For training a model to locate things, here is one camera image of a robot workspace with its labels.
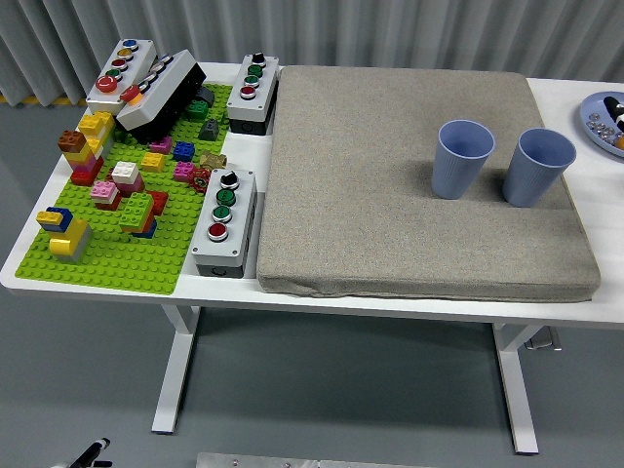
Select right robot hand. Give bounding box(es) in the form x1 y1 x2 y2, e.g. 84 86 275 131
604 97 624 131

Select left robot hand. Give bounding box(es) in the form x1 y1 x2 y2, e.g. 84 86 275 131
53 438 112 468

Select blue ribbed plastic cup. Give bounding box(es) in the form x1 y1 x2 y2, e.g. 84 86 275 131
501 127 578 209
431 119 497 200

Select blue plastic plate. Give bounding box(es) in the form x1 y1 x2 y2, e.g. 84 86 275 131
578 91 624 158

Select white table leg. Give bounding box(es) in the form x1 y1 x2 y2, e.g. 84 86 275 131
151 305 201 435
490 324 540 455

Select green building baseplate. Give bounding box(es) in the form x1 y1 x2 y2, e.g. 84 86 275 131
14 82 235 296

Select grey metal plate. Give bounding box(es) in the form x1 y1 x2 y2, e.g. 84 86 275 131
194 451 438 468

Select yellow blue grey brick stack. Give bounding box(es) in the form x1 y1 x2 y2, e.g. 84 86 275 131
36 207 94 264

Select grey four-control button box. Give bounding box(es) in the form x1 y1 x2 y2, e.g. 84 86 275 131
189 168 258 280

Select grey table height controller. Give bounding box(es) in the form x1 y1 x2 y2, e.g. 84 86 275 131
525 327 563 351

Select green orange red brick stack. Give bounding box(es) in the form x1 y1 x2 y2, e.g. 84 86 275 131
118 189 170 239

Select pink white red brick stack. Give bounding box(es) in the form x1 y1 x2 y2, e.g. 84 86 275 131
90 179 122 211

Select grey-brown cushion mat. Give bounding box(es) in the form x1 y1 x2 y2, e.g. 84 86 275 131
255 65 602 303

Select grey pleated curtain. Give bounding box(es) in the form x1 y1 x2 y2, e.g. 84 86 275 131
0 0 624 106

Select brown yellow red brick tower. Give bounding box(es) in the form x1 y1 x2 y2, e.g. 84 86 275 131
57 129 106 186

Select brass valve red handwheel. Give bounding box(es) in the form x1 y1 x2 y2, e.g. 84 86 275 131
188 150 229 192

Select yellow white green brick stack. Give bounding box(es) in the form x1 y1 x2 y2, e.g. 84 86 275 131
77 110 117 147

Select yellow black floor tape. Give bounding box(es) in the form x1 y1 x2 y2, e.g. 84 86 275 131
0 95 89 106

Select white five-button control box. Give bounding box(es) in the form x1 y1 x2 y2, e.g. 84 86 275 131
85 38 158 117

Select white control box black base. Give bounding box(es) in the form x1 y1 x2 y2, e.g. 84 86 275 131
115 48 209 145

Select grey three-button control box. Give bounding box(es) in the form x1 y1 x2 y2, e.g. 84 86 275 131
225 52 282 137

